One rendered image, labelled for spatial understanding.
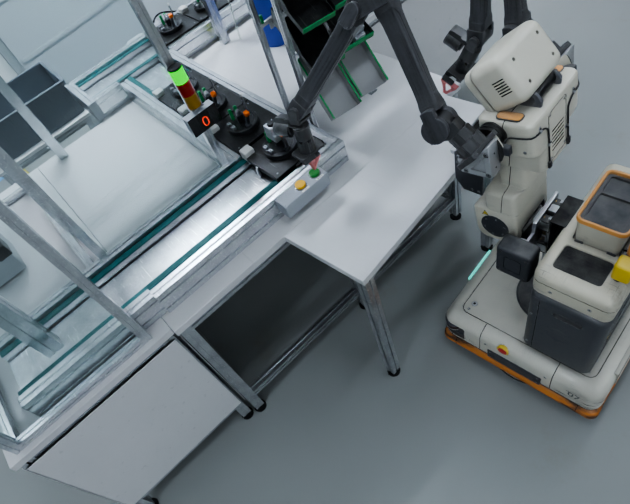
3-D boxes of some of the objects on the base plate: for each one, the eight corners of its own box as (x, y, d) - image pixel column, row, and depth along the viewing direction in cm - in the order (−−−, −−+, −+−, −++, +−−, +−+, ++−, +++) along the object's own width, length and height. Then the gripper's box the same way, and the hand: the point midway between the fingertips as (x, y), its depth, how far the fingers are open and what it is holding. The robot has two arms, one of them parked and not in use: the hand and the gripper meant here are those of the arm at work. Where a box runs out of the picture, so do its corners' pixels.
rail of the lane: (348, 159, 197) (343, 138, 189) (169, 313, 175) (154, 297, 166) (339, 154, 200) (333, 133, 192) (162, 304, 178) (146, 288, 169)
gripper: (298, 149, 165) (310, 181, 177) (321, 131, 167) (330, 164, 180) (286, 141, 169) (297, 173, 181) (308, 123, 171) (318, 156, 183)
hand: (313, 167), depth 180 cm, fingers closed
